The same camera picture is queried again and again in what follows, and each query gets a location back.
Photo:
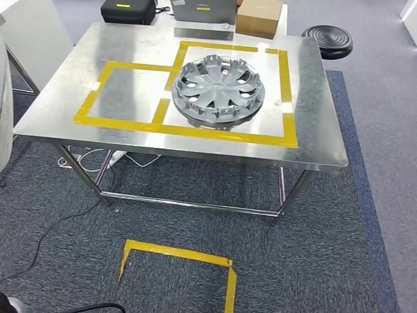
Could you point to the grey wheel hubcap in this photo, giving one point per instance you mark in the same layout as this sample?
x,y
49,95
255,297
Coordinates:
x,y
218,90

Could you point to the white power strip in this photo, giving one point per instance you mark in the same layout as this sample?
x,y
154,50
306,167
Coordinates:
x,y
117,157

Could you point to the black round stool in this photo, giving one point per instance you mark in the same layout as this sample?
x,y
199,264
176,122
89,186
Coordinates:
x,y
327,41

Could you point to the grey laptop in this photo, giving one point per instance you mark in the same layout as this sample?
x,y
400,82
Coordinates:
x,y
202,13

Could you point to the black zip case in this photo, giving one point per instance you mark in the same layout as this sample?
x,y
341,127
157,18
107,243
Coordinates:
x,y
127,13

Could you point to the yellow floor tape square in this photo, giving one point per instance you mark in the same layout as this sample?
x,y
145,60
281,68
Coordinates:
x,y
176,252

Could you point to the white desk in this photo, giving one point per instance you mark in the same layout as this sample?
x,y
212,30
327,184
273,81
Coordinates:
x,y
164,20

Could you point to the white block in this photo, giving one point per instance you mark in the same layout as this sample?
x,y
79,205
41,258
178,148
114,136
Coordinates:
x,y
410,17

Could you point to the brown cardboard box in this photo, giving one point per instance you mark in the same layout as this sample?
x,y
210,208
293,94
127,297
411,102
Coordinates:
x,y
257,19

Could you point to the steel workbench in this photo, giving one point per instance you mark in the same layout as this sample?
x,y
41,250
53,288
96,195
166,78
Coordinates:
x,y
65,99

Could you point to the white curved panel part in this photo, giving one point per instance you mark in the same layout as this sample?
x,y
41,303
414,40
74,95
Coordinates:
x,y
4,108

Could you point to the white panel cabinet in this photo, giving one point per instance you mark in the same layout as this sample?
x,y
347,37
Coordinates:
x,y
35,43

